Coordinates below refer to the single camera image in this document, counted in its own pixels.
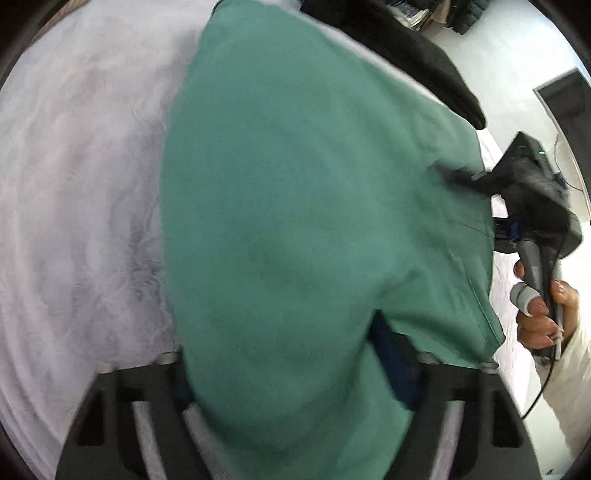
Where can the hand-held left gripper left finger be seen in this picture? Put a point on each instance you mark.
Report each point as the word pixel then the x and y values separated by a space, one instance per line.
pixel 138 383

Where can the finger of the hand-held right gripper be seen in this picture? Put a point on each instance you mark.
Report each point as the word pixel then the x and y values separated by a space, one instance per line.
pixel 466 178
pixel 505 240

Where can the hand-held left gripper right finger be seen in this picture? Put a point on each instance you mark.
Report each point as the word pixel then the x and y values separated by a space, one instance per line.
pixel 397 369

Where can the green button shirt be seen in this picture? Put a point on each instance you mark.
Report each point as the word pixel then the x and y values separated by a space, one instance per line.
pixel 300 184

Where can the person's right forearm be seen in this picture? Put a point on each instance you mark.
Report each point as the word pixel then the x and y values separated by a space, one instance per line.
pixel 577 392

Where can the pile of clothes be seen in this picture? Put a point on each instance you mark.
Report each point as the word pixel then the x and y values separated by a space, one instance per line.
pixel 415 14

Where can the person's right hand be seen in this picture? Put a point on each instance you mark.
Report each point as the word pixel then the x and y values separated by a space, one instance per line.
pixel 538 323

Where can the dark rectangular panel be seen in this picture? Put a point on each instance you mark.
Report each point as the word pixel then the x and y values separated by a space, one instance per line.
pixel 565 106

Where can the black garment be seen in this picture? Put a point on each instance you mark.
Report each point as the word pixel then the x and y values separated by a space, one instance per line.
pixel 406 50

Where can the dark jacket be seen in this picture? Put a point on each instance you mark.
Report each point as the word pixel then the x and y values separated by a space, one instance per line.
pixel 468 14

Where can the white bed blanket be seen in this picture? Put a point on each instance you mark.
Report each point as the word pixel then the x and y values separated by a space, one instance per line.
pixel 83 184

